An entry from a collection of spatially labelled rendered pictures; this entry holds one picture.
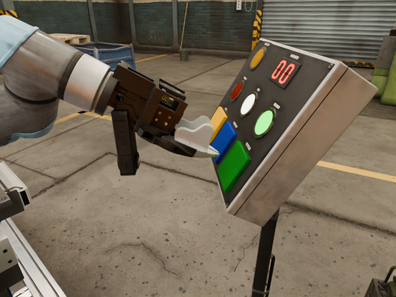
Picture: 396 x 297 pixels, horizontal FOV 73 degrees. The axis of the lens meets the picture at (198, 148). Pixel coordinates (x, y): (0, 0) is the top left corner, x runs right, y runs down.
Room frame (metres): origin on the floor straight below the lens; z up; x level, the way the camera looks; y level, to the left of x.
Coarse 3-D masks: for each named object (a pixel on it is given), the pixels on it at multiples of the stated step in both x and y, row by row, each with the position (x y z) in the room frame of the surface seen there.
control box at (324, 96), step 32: (256, 64) 0.61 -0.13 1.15; (288, 64) 0.48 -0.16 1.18; (320, 64) 0.40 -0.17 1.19; (256, 96) 0.51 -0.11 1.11; (288, 96) 0.41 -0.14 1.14; (320, 96) 0.36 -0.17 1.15; (352, 96) 0.36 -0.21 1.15; (288, 128) 0.36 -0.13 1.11; (320, 128) 0.36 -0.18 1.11; (256, 160) 0.37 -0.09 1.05; (288, 160) 0.36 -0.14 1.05; (224, 192) 0.39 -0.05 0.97; (256, 192) 0.35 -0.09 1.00; (288, 192) 0.36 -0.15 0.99; (256, 224) 0.35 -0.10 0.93
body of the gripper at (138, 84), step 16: (128, 64) 0.42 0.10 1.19; (112, 80) 0.38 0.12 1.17; (128, 80) 0.38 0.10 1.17; (144, 80) 0.39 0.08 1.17; (160, 80) 0.44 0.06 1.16; (112, 96) 0.38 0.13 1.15; (128, 96) 0.39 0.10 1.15; (144, 96) 0.39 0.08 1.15; (160, 96) 0.37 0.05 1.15; (176, 96) 0.42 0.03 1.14; (96, 112) 0.37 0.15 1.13; (128, 112) 0.38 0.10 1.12; (144, 112) 0.37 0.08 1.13; (160, 112) 0.38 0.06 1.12; (176, 112) 0.37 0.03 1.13; (144, 128) 0.37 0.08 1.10; (160, 128) 0.38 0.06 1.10
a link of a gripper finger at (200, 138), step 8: (184, 128) 0.39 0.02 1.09; (200, 128) 0.39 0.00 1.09; (208, 128) 0.39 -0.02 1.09; (176, 136) 0.38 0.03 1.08; (184, 136) 0.39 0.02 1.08; (192, 136) 0.39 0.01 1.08; (200, 136) 0.39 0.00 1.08; (208, 136) 0.39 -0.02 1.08; (192, 144) 0.39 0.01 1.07; (200, 144) 0.39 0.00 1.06; (208, 144) 0.39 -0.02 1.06; (200, 152) 0.38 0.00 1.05; (208, 152) 0.39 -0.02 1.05; (216, 152) 0.41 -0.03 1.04
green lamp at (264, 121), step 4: (268, 112) 0.43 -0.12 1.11; (260, 116) 0.44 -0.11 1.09; (264, 116) 0.43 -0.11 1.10; (268, 116) 0.42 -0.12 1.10; (260, 120) 0.43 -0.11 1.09; (264, 120) 0.42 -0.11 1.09; (268, 120) 0.41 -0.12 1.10; (256, 124) 0.44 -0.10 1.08; (260, 124) 0.42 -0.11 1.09; (264, 124) 0.41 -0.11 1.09; (268, 124) 0.40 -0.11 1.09; (256, 128) 0.43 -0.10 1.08; (260, 128) 0.42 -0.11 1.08; (264, 128) 0.41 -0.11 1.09; (256, 132) 0.42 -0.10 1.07; (260, 132) 0.41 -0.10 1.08
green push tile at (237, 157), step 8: (240, 144) 0.44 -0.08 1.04; (232, 152) 0.44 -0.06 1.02; (240, 152) 0.42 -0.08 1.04; (224, 160) 0.45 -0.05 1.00; (232, 160) 0.42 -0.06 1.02; (240, 160) 0.40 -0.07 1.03; (248, 160) 0.38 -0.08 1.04; (224, 168) 0.43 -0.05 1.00; (232, 168) 0.40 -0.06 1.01; (240, 168) 0.38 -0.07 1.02; (224, 176) 0.41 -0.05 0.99; (232, 176) 0.39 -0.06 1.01; (224, 184) 0.39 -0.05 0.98; (232, 184) 0.38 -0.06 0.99
